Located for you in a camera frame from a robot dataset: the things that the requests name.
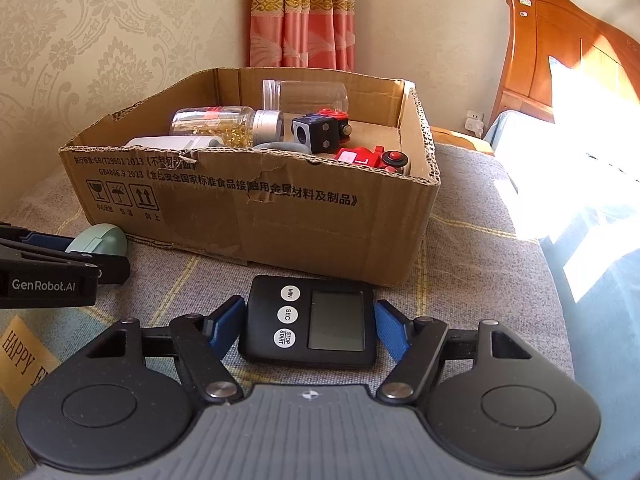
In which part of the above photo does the grey cat toy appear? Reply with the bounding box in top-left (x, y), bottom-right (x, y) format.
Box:
top-left (252, 141), bottom-right (313, 156)

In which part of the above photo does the black digital timer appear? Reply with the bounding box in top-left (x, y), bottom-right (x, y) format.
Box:
top-left (238, 275), bottom-right (377, 368)

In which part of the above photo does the cardboard box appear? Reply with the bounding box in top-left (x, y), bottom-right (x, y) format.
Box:
top-left (58, 66), bottom-right (442, 288)

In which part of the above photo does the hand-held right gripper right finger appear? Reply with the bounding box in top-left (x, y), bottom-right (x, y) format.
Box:
top-left (374, 299), bottom-right (533, 405)

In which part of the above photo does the white pillow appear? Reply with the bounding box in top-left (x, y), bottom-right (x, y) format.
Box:
top-left (547, 56), bottom-right (640, 183)

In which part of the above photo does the wooden cabinet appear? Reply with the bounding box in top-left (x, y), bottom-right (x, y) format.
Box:
top-left (429, 126), bottom-right (496, 157)

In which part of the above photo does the clear plastic jar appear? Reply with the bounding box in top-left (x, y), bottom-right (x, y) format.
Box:
top-left (262, 79), bottom-right (349, 113)

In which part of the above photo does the translucent white plastic box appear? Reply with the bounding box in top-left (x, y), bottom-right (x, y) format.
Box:
top-left (124, 135), bottom-right (221, 152)

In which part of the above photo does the wooden headboard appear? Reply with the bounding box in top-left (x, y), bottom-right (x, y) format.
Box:
top-left (487, 0), bottom-right (640, 131)

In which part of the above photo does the light blue computer mouse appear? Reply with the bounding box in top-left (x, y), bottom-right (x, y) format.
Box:
top-left (64, 223), bottom-right (128, 261)

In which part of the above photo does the red toy train car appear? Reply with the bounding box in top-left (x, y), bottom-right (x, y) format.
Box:
top-left (334, 145), bottom-right (411, 176)

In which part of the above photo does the bottle of yellow capsules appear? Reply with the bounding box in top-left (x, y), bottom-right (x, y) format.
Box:
top-left (170, 106), bottom-right (285, 150)

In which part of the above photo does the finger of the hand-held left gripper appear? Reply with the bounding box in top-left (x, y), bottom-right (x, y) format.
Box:
top-left (0, 225), bottom-right (76, 253)
top-left (0, 242), bottom-right (132, 285)

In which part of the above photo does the white wall socket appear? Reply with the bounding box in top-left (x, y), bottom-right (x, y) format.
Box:
top-left (461, 109), bottom-right (487, 138)

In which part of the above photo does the pink curtain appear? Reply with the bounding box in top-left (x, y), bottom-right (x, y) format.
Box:
top-left (250, 0), bottom-right (357, 72)

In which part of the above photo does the light blue bed sheet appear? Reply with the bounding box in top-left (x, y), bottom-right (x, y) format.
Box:
top-left (482, 110), bottom-right (640, 480)

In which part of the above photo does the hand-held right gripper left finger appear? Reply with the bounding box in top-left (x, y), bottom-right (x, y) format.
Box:
top-left (87, 296), bottom-right (247, 404)

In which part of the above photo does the plaid blanket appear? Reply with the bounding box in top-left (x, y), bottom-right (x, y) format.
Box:
top-left (0, 142), bottom-right (576, 461)

